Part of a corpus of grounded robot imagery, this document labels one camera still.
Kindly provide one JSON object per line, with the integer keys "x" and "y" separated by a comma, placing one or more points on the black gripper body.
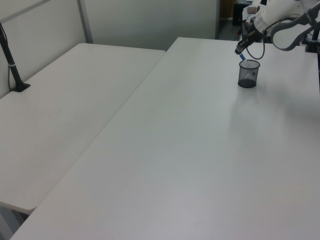
{"x": 250, "y": 31}

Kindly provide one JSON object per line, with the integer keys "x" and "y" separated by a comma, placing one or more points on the white side table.
{"x": 62, "y": 105}

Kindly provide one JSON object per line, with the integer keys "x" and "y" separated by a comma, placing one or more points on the black background cabinet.
{"x": 237, "y": 13}

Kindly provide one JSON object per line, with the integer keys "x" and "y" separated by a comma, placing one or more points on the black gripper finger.
{"x": 240, "y": 50}
{"x": 243, "y": 43}

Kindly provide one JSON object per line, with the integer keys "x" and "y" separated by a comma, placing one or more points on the grey aluminium partition post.
{"x": 86, "y": 22}

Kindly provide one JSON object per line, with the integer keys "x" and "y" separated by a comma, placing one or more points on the black mesh pen cup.
{"x": 248, "y": 77}

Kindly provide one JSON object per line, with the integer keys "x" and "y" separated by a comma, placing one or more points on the blue and white marker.
{"x": 242, "y": 57}

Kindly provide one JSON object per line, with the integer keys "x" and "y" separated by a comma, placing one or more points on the black camera stand pole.
{"x": 15, "y": 75}
{"x": 313, "y": 42}

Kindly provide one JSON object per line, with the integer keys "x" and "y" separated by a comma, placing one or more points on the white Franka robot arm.
{"x": 272, "y": 12}

